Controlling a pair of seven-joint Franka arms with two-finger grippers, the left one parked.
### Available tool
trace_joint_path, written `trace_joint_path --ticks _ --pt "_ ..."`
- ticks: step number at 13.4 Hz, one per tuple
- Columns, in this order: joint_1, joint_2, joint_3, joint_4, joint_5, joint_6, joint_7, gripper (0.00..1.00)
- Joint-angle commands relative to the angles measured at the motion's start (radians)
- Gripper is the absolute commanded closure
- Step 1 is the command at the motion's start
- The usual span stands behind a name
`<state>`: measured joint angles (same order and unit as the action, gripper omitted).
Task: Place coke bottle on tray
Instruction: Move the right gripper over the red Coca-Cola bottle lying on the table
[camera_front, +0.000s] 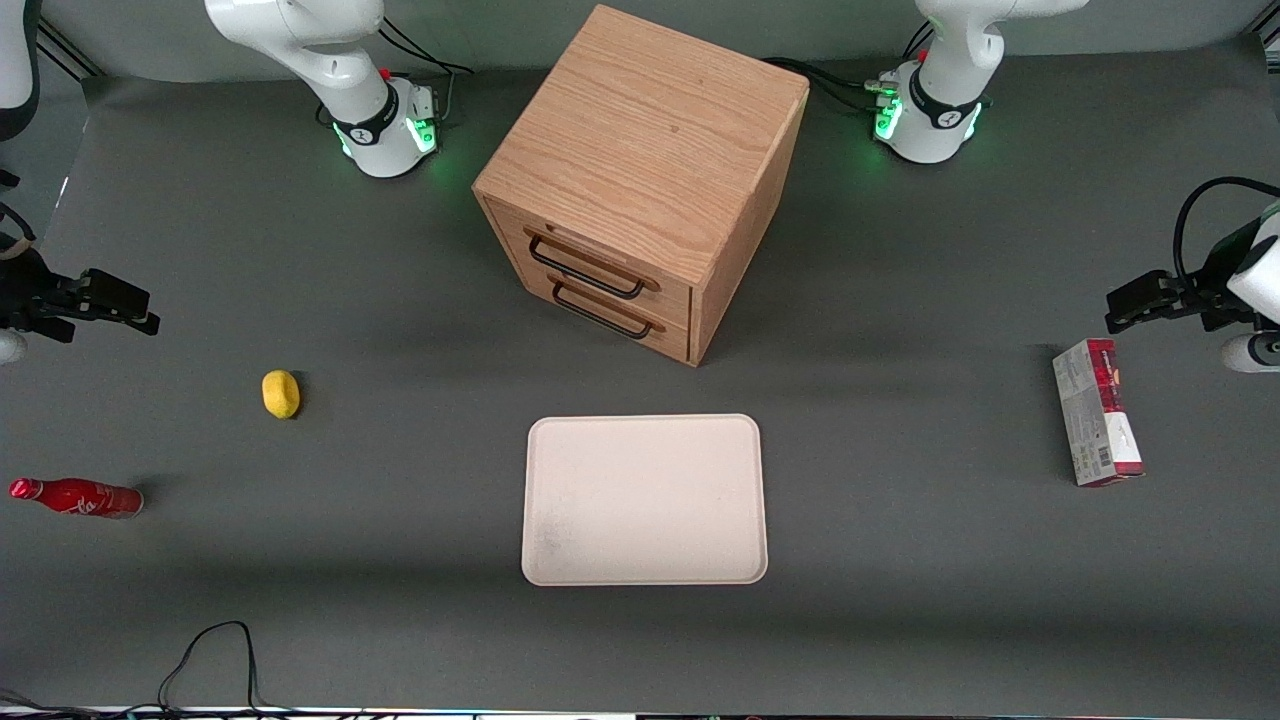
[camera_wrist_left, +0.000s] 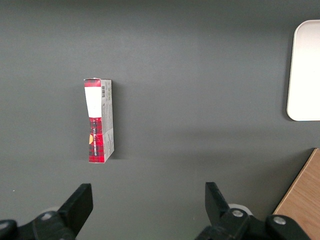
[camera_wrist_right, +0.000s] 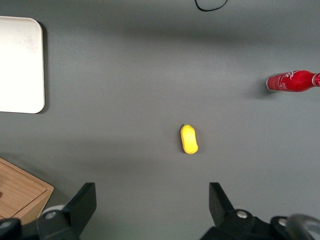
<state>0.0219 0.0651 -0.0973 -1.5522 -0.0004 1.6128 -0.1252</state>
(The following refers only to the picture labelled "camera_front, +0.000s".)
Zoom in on red coke bottle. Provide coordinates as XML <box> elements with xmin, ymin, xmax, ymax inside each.
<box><xmin>9</xmin><ymin>477</ymin><xmax>145</xmax><ymax>520</ymax></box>

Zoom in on beige plastic tray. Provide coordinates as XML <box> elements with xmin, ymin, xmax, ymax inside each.
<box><xmin>521</xmin><ymin>413</ymin><xmax>769</xmax><ymax>587</ymax></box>

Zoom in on red and grey carton box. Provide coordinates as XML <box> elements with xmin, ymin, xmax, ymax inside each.
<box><xmin>1052</xmin><ymin>338</ymin><xmax>1146</xmax><ymax>488</ymax></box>

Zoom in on yellow lemon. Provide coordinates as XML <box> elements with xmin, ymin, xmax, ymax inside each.
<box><xmin>262</xmin><ymin>369</ymin><xmax>302</xmax><ymax>421</ymax></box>

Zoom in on dark grey table mat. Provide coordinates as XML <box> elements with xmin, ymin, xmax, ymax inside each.
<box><xmin>0</xmin><ymin>40</ymin><xmax>1280</xmax><ymax>713</ymax></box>

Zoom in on wooden drawer front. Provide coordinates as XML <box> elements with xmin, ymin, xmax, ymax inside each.
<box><xmin>485</xmin><ymin>198</ymin><xmax>694</xmax><ymax>329</ymax></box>
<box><xmin>505</xmin><ymin>262</ymin><xmax>693</xmax><ymax>365</ymax></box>

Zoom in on oak wooden drawer cabinet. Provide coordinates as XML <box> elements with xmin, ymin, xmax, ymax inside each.
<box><xmin>472</xmin><ymin>4</ymin><xmax>810</xmax><ymax>368</ymax></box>

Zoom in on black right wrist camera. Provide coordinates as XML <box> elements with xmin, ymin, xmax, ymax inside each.
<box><xmin>0</xmin><ymin>245</ymin><xmax>153</xmax><ymax>346</ymax></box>

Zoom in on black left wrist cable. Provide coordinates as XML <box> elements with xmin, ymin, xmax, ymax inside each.
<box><xmin>1174</xmin><ymin>177</ymin><xmax>1280</xmax><ymax>291</ymax></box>

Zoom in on black loose cable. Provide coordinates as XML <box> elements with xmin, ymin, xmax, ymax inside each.
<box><xmin>0</xmin><ymin>620</ymin><xmax>361</xmax><ymax>720</ymax></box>

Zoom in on black left arm base cables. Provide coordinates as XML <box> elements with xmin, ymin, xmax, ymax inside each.
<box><xmin>762</xmin><ymin>55</ymin><xmax>901</xmax><ymax>113</ymax></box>

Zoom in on black right arm base cable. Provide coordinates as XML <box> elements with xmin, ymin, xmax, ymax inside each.
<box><xmin>316</xmin><ymin>15</ymin><xmax>476</xmax><ymax>126</ymax></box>

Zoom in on black wire drawer handle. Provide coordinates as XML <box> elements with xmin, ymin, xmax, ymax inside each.
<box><xmin>524</xmin><ymin>227</ymin><xmax>662</xmax><ymax>301</ymax></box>
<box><xmin>548</xmin><ymin>272</ymin><xmax>666</xmax><ymax>341</ymax></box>

